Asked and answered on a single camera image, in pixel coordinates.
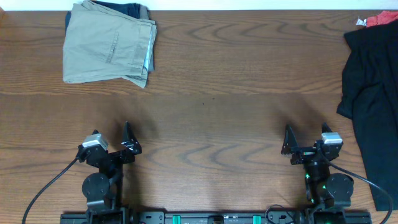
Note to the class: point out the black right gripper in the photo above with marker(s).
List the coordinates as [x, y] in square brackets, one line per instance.
[308, 152]

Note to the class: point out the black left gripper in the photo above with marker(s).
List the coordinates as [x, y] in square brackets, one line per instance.
[115, 155]

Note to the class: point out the black polo shirt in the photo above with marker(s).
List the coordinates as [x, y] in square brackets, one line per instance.
[369, 88]

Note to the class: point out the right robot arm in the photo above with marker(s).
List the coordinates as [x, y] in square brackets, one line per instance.
[325, 190]

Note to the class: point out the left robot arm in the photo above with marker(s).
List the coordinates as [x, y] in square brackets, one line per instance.
[103, 189]

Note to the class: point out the folded khaki trousers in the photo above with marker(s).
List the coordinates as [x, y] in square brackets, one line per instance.
[104, 44]

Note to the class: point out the white garment label tag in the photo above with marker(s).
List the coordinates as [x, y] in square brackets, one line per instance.
[361, 22]

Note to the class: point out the red t-shirt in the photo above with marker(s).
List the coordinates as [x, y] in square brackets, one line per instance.
[385, 17]

